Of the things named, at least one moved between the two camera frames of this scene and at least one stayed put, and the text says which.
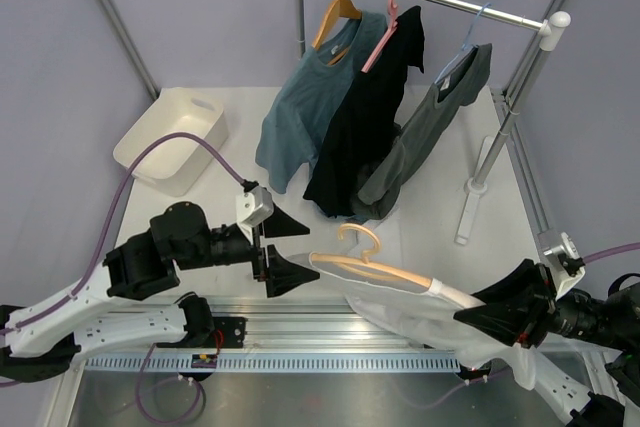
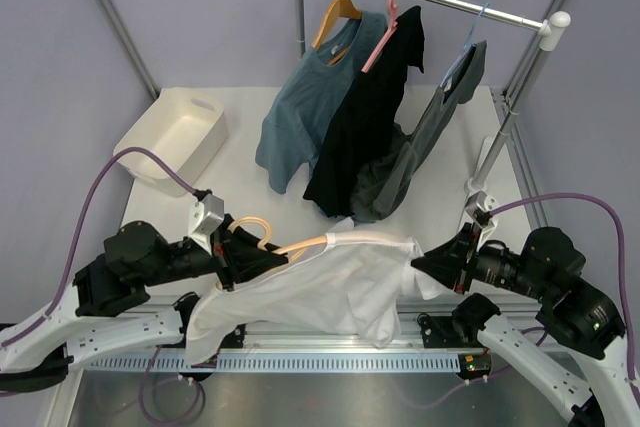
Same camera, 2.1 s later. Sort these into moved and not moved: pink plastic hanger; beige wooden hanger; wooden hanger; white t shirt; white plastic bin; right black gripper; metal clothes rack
Moved: right black gripper; beige wooden hanger; white t shirt
Not moved: white plastic bin; metal clothes rack; pink plastic hanger; wooden hanger
